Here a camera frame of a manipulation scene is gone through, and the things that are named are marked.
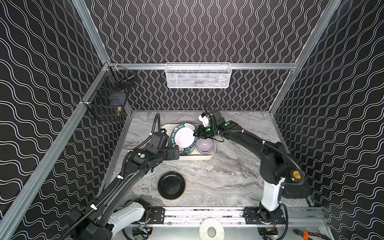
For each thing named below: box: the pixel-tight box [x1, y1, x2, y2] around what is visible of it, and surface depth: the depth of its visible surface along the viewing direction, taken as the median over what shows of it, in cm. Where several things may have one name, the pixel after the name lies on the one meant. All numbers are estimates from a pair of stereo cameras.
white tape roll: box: [198, 217, 225, 240], surface depth 72 cm
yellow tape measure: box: [293, 170, 301, 180], surface depth 80 cm
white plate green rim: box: [170, 123, 199, 156], surface depth 91 cm
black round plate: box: [157, 171, 187, 201], surface depth 83 cm
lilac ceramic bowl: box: [195, 138, 215, 155], surface depth 96 cm
